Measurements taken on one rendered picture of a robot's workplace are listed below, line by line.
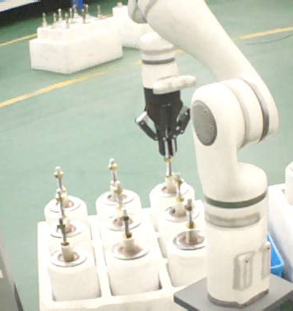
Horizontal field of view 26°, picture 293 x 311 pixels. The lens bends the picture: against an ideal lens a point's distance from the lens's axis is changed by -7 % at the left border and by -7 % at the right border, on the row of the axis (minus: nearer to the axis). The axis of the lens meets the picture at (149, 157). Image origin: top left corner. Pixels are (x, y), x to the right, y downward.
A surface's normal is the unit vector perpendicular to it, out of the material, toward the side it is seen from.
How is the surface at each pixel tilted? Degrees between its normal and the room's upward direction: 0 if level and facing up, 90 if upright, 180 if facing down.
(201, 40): 95
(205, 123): 91
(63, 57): 90
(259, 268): 90
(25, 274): 0
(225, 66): 100
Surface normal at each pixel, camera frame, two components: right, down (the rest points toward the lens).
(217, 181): -0.75, 0.33
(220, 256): -0.58, 0.36
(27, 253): -0.10, -0.92
